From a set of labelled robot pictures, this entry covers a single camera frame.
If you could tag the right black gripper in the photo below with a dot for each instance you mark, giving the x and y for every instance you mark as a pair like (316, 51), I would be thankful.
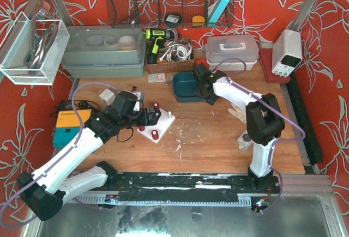
(200, 90)

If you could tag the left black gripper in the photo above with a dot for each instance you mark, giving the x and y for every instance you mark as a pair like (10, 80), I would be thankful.
(149, 115)

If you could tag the red large spring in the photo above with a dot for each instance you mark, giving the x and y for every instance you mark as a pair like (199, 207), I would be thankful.
(155, 135)

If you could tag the dark green plastic tray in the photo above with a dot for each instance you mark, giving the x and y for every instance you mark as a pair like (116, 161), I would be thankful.
(184, 84)

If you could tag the white timer switch box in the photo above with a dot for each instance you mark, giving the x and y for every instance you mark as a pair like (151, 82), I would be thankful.
(244, 141)

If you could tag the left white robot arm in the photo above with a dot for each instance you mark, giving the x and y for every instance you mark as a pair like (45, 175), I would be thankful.
(48, 188)

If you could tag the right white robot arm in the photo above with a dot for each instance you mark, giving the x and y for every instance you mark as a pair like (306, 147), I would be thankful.
(263, 124)

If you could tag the small clear parts box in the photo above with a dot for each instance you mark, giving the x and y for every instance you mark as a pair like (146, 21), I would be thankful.
(154, 78)

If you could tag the white clear lidded case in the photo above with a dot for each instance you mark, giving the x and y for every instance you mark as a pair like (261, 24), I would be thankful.
(219, 48)

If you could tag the white work glove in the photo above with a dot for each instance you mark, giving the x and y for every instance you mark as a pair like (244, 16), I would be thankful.
(237, 112)

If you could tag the woven brown basket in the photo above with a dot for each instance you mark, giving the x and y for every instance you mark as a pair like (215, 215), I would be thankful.
(168, 67)

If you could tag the small white cube block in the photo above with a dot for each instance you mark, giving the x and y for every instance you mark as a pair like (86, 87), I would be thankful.
(107, 96)

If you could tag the yellow tape measure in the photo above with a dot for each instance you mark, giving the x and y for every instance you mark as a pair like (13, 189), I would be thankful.
(198, 21)

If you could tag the red flat case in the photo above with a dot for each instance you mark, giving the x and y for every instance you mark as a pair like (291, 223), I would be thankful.
(265, 57)

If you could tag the black round tape measure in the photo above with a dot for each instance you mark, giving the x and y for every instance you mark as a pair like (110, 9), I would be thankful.
(173, 20)

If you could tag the grey plastic storage box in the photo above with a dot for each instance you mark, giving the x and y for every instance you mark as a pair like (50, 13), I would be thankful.
(105, 52)

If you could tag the white power supply unit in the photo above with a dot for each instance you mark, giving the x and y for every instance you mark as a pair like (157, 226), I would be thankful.
(286, 53)

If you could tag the orange teal device box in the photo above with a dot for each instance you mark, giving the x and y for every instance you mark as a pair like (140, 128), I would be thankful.
(67, 127)

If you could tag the blue white book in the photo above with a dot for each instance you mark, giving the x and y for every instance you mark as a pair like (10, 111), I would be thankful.
(215, 10)

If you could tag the clear acrylic side bin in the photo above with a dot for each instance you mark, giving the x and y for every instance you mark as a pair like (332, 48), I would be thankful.
(32, 56)

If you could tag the white peg base plate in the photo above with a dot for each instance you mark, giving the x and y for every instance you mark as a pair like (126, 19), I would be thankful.
(164, 123)

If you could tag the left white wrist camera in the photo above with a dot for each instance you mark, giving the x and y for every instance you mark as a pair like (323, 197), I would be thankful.
(140, 96)

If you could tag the metal angle bracket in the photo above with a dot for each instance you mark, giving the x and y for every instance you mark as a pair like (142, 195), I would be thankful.
(169, 81)

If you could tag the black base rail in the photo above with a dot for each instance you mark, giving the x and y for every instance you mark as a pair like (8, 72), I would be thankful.
(188, 187)

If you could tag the green black cordless drill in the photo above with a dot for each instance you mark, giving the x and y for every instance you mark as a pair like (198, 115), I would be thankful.
(158, 37)

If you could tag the black cable duct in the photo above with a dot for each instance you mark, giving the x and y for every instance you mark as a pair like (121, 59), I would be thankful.
(312, 146)

